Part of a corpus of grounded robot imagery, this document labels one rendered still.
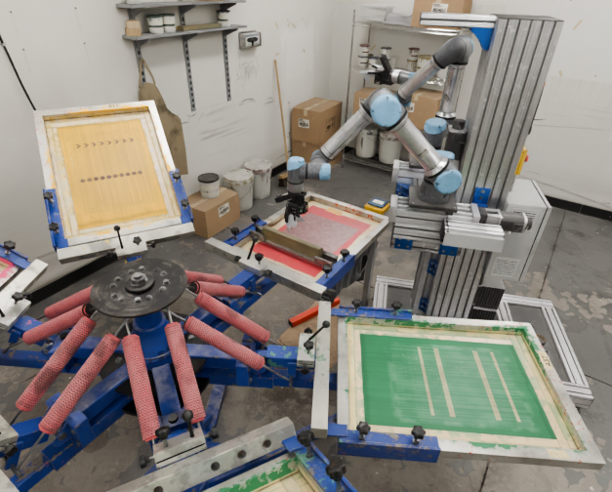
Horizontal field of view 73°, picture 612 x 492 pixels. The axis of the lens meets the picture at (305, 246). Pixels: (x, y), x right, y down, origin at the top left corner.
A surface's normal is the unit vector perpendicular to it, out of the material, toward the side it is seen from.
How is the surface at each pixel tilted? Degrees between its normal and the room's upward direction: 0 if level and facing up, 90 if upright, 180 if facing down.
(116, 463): 0
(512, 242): 90
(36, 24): 90
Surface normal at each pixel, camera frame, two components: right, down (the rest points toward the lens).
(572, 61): -0.56, 0.44
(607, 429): 0.03, -0.83
